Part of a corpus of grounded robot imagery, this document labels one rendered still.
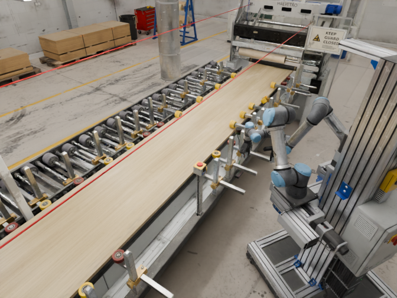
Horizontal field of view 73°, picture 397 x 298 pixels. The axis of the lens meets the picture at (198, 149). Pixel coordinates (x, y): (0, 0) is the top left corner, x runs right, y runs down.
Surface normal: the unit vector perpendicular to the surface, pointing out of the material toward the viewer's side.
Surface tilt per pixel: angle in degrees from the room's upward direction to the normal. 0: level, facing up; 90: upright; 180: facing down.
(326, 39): 90
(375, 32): 90
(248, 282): 0
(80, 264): 0
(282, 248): 0
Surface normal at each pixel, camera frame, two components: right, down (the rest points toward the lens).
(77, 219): 0.01, -0.80
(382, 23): -0.58, 0.48
